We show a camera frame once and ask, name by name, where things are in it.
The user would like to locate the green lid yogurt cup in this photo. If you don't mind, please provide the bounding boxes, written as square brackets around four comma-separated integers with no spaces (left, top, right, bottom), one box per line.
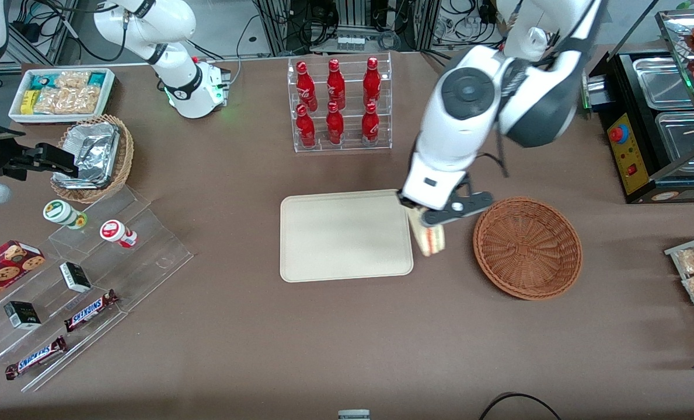
[43,199,88,230]

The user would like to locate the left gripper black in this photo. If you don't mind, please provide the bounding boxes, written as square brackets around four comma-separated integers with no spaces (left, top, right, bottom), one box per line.
[397,173,494,229]

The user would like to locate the red cola bottle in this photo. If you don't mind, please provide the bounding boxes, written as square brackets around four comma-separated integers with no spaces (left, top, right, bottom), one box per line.
[361,101,381,146]
[295,61,319,112]
[295,104,317,148]
[325,101,346,145]
[326,58,347,110]
[362,57,382,108]

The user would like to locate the stacked aluminium foil trays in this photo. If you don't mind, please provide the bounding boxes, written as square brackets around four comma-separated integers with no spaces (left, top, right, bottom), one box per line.
[54,121,121,190]

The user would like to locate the triangle sandwich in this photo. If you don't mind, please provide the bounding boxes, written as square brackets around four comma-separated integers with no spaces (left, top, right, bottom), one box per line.
[408,207,446,258]

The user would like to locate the small black box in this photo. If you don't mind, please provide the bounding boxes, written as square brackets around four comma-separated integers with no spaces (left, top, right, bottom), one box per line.
[59,261,93,293]
[3,300,43,331]

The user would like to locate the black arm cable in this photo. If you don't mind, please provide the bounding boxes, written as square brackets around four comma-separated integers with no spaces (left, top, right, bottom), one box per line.
[479,129,511,179]

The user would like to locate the grey metal box device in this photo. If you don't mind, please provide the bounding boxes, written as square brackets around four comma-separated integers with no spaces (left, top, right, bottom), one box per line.
[582,75,616,112]

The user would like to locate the tan wicker basket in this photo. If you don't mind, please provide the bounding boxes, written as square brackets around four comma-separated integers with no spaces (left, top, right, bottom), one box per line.
[50,114,135,204]

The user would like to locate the large clear cracker bag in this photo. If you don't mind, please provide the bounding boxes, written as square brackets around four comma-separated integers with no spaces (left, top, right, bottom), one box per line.
[34,86,100,116]

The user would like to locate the small clear cracker bag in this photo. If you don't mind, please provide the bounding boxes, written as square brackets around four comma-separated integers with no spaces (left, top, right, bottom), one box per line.
[54,70,92,90]

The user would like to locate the grey wire snack rack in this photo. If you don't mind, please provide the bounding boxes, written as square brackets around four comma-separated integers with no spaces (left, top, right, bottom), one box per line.
[664,232,694,357]

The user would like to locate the black cable loop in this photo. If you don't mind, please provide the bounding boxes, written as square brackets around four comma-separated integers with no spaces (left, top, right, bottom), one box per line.
[477,391,564,420]

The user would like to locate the red lid yogurt cup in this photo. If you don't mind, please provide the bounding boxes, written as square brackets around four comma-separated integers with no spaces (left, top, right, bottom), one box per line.
[99,219,139,249]

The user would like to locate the beige plastic tray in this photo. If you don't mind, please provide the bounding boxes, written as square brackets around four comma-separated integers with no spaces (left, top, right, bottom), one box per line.
[280,189,414,284]

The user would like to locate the clear acrylic bottle rack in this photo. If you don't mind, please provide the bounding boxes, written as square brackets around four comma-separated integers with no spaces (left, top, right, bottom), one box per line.
[287,52,393,154]

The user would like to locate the Snickers chocolate bar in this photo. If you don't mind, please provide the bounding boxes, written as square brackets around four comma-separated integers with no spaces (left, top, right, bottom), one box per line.
[5,335,69,380]
[63,289,120,333]

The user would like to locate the clear acrylic stepped shelf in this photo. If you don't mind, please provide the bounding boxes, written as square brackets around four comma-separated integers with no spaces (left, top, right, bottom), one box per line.
[0,185,195,393]

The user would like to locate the steel warmer pan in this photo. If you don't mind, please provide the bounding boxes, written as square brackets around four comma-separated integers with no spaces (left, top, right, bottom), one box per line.
[654,110,694,162]
[632,56,694,110]

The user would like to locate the red cookie box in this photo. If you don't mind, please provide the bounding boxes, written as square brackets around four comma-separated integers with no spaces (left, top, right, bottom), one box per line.
[0,240,47,310]

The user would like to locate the brown round wicker basket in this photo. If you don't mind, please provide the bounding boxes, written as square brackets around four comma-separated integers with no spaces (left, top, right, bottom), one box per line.
[473,197,583,301]

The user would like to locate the aluminium frame post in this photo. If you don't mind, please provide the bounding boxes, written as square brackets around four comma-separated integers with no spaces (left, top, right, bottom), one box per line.
[407,0,441,53]
[253,0,292,58]

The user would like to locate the black food warmer appliance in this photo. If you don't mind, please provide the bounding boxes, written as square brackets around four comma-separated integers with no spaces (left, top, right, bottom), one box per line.
[583,9,694,205]

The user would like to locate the white plastic snack bin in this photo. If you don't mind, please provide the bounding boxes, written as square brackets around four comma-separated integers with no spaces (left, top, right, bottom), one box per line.
[8,67,117,125]

